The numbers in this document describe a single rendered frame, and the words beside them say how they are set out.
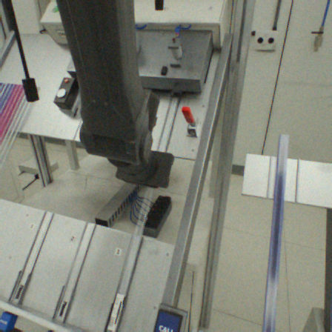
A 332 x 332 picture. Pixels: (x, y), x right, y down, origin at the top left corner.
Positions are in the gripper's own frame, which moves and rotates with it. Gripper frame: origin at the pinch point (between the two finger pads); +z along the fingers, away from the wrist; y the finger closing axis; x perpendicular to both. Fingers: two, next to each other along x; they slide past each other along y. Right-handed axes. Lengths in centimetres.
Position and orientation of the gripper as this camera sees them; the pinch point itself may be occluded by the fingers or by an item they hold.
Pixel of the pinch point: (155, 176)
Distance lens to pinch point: 57.5
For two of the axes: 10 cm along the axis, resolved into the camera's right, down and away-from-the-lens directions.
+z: 2.2, 2.5, 9.4
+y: -9.5, -1.6, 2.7
